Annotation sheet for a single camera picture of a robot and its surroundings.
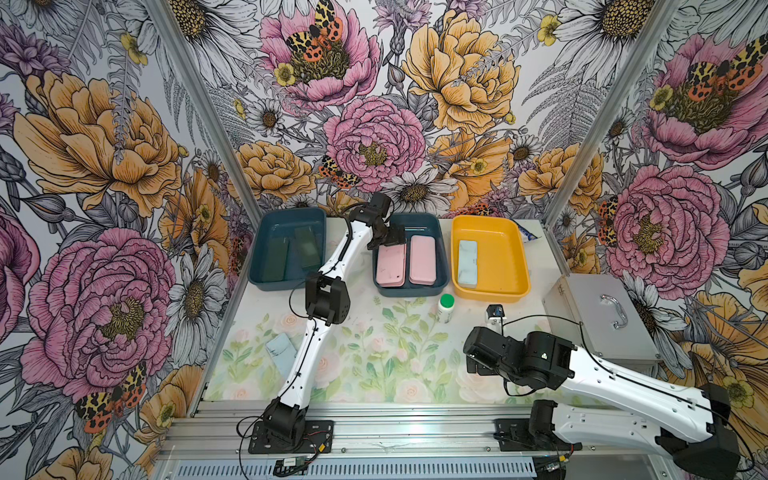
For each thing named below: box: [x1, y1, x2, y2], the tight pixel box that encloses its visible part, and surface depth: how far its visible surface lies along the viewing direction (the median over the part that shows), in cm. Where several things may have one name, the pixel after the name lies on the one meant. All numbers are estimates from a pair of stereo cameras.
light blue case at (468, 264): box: [458, 240, 478, 289], surface depth 108 cm
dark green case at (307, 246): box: [294, 226, 321, 269], surface depth 116 cm
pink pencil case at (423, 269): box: [409, 235, 437, 285], surface depth 111 cm
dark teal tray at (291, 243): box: [248, 208, 327, 291], surface depth 116 cm
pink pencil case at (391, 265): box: [376, 243, 407, 287], surface depth 101 cm
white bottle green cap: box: [438, 293, 455, 324], surface depth 91 cm
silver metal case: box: [543, 273, 662, 373], surface depth 81 cm
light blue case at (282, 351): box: [266, 333, 297, 379], surface depth 89 cm
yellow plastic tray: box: [451, 215, 531, 303], surface depth 110 cm
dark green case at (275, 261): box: [262, 237, 289, 282], surface depth 111 cm
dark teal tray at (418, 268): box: [372, 213, 450, 298], surface depth 104 cm
